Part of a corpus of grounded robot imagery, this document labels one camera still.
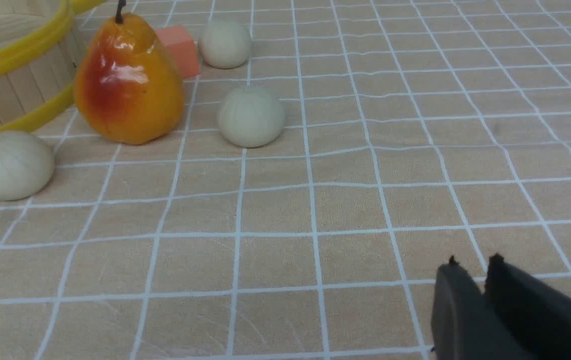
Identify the bamboo steamer tray yellow rim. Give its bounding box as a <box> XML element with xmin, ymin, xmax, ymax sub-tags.
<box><xmin>0</xmin><ymin>0</ymin><xmax>102</xmax><ymax>132</ymax></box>

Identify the white bun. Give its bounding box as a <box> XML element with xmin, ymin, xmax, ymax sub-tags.
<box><xmin>0</xmin><ymin>130</ymin><xmax>56</xmax><ymax>201</ymax></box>
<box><xmin>197</xmin><ymin>18</ymin><xmax>252</xmax><ymax>69</ymax></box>
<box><xmin>216</xmin><ymin>86</ymin><xmax>286</xmax><ymax>149</ymax></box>

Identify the checkered orange tablecloth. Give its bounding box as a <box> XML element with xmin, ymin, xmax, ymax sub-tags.
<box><xmin>0</xmin><ymin>0</ymin><xmax>571</xmax><ymax>360</ymax></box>

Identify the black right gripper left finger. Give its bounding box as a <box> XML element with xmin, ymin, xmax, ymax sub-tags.
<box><xmin>431</xmin><ymin>255</ymin><xmax>534</xmax><ymax>360</ymax></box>

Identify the salmon pink foam cube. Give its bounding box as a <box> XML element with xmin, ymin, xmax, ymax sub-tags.
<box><xmin>155</xmin><ymin>25</ymin><xmax>201</xmax><ymax>79</ymax></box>

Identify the orange yellow toy pear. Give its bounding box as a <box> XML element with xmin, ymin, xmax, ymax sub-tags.
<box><xmin>73</xmin><ymin>0</ymin><xmax>185</xmax><ymax>145</ymax></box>

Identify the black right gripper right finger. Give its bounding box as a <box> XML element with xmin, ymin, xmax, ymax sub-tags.
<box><xmin>484</xmin><ymin>253</ymin><xmax>571</xmax><ymax>360</ymax></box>

